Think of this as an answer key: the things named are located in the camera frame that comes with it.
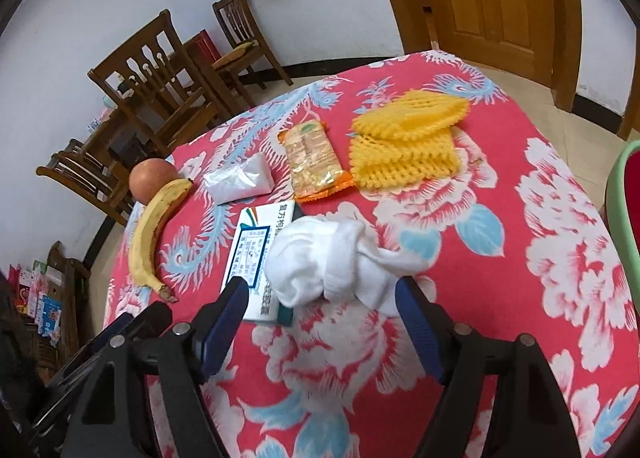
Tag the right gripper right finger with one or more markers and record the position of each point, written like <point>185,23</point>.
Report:
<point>529,416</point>

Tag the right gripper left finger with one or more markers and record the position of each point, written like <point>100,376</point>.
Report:
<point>113,416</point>

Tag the red green trash bin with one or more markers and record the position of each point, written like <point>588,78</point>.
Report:
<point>622,213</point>

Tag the colourful packages on shelf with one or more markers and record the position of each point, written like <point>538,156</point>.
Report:
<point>38,296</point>

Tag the white green medicine box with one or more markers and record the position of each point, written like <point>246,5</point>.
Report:
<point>253,236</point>

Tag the yellow banana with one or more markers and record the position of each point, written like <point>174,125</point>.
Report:
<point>141,255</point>

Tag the white socks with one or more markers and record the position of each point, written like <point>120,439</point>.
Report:
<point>336,260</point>

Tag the red apple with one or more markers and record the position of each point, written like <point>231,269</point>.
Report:
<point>148,177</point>

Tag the white plastic packet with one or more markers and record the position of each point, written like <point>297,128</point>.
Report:
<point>249,178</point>

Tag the left wooden chair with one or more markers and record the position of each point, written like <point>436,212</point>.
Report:
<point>98,178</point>

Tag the wooden chair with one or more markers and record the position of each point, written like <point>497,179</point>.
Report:
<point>98,178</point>
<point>160,83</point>
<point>239,25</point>

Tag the red floral tablecloth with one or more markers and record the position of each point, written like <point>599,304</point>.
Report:
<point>511,243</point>

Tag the orange cracker packet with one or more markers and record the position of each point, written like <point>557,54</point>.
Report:
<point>315,170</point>

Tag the near wooden chair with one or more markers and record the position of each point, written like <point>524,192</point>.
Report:
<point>160,83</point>

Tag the yellow foam fruit net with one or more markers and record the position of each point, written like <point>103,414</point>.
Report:
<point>406,141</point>

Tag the yellow seat cushion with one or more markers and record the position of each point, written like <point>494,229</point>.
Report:
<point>237,53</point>

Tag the far wooden chair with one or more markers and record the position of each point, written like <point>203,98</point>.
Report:
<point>239,25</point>

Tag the wooden door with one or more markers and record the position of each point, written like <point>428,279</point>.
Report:
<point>511,35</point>

